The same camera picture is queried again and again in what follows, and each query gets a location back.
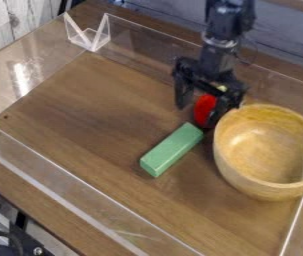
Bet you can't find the wooden bowl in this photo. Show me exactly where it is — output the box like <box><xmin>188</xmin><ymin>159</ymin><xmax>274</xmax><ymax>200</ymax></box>
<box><xmin>212</xmin><ymin>104</ymin><xmax>303</xmax><ymax>201</ymax></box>

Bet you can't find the red plush strawberry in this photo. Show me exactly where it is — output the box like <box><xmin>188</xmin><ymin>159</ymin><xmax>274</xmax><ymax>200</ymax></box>
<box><xmin>194</xmin><ymin>94</ymin><xmax>216</xmax><ymax>129</ymax></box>

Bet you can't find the green rectangular block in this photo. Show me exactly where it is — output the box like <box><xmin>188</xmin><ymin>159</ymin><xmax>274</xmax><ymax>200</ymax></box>
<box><xmin>139</xmin><ymin>122</ymin><xmax>203</xmax><ymax>177</ymax></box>

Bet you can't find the clear acrylic back wall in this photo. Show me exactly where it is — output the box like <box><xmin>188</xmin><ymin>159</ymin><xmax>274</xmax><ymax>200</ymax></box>
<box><xmin>98</xmin><ymin>14</ymin><xmax>303</xmax><ymax>116</ymax></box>

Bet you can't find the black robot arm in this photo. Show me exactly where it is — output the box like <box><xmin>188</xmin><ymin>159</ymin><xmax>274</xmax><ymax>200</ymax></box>
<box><xmin>172</xmin><ymin>0</ymin><xmax>256</xmax><ymax>129</ymax></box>

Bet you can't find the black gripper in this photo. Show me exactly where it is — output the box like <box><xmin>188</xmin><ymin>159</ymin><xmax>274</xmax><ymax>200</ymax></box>
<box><xmin>171</xmin><ymin>57</ymin><xmax>248</xmax><ymax>128</ymax></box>

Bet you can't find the clear acrylic wall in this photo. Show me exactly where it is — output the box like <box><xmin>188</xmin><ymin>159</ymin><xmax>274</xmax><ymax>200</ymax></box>
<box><xmin>0</xmin><ymin>130</ymin><xmax>203</xmax><ymax>256</ymax></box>
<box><xmin>98</xmin><ymin>14</ymin><xmax>303</xmax><ymax>116</ymax></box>

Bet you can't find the black device with cable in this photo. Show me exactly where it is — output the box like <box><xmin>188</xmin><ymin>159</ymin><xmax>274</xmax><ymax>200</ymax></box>
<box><xmin>0</xmin><ymin>223</ymin><xmax>55</xmax><ymax>256</ymax></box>

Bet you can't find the clear acrylic front wall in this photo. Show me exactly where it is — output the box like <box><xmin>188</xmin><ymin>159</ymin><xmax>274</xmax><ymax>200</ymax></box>
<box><xmin>0</xmin><ymin>130</ymin><xmax>203</xmax><ymax>256</ymax></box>

